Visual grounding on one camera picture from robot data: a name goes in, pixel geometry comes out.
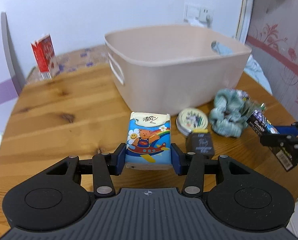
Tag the dried herb sachet bag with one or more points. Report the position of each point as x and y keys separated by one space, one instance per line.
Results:
x=250 y=106

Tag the white wall socket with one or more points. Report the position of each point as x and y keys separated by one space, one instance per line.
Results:
x=206 y=16

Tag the purple white headboard panel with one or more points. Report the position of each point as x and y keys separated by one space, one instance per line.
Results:
x=9 y=84

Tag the small black box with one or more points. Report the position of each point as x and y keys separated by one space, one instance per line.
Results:
x=199 y=141

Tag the round cream tin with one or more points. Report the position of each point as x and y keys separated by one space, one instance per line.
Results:
x=190 y=119

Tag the beige plastic storage bin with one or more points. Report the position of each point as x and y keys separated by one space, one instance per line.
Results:
x=166 y=68

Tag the floral wardrobe door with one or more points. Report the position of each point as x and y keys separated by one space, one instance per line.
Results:
x=273 y=37

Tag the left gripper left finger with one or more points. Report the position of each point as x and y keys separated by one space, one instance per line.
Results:
x=103 y=167

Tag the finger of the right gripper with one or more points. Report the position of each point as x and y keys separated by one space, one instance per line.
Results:
x=291 y=129
x=282 y=140

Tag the cartoon bear tissue pack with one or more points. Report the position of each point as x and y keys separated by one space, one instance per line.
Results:
x=148 y=145

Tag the red milk carton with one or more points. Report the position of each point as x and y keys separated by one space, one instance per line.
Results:
x=45 y=57

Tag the white wall switch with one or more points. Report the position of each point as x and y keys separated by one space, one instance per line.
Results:
x=191 y=12

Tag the green fabric scrunchie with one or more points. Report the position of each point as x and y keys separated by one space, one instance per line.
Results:
x=228 y=117

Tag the light blue blanket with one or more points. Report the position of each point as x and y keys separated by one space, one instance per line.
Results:
x=252 y=68

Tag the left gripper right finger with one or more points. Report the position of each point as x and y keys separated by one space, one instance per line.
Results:
x=191 y=165

